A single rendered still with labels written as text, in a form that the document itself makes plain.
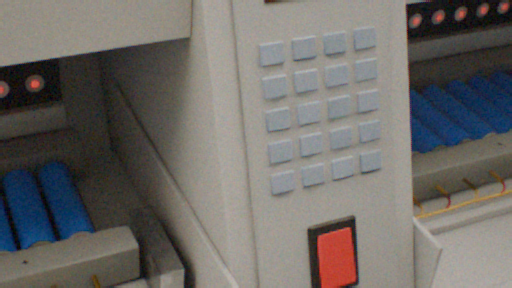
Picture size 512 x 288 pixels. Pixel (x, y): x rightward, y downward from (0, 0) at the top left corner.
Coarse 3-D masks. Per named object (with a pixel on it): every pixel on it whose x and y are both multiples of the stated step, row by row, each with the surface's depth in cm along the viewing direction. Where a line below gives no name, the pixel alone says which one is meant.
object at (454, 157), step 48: (432, 0) 51; (480, 0) 52; (432, 48) 52; (480, 48) 54; (432, 96) 50; (480, 96) 49; (432, 144) 45; (480, 144) 44; (432, 192) 42; (480, 192) 44; (432, 240) 33; (480, 240) 40
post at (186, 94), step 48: (192, 0) 28; (144, 48) 36; (192, 48) 29; (144, 96) 38; (192, 96) 31; (240, 96) 29; (192, 144) 32; (240, 144) 29; (192, 192) 33; (240, 192) 30; (240, 240) 30
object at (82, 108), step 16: (64, 64) 46; (80, 64) 46; (96, 64) 47; (64, 80) 46; (80, 80) 46; (96, 80) 47; (64, 96) 46; (80, 96) 47; (96, 96) 47; (80, 112) 47; (96, 112) 47; (64, 128) 47; (80, 128) 47; (96, 128) 48; (96, 144) 48
